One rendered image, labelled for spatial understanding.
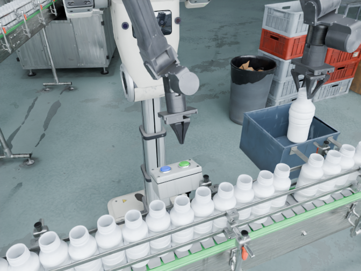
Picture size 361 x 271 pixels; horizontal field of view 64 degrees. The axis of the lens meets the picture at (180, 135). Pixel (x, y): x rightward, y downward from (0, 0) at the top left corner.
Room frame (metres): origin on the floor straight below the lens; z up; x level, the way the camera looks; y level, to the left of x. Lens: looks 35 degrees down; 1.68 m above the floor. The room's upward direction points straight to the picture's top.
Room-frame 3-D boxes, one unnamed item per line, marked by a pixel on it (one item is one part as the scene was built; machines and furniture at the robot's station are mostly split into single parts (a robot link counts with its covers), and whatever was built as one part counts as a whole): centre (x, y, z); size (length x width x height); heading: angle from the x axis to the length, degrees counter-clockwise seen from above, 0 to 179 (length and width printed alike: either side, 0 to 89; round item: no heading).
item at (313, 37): (0.76, -0.36, 1.47); 0.07 x 0.06 x 0.07; 30
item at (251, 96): (2.75, -0.72, 0.32); 0.45 x 0.45 x 0.64
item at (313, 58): (0.76, -0.36, 1.41); 0.10 x 0.07 x 0.07; 20
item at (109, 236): (0.41, 0.16, 1.08); 0.06 x 0.06 x 0.17
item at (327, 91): (3.41, -1.80, 0.11); 0.61 x 0.41 x 0.22; 115
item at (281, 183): (0.59, -0.28, 1.08); 0.06 x 0.06 x 0.17
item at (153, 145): (1.12, 0.13, 0.74); 0.11 x 0.11 x 0.40; 22
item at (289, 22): (3.05, -1.19, 1.00); 0.61 x 0.41 x 0.22; 119
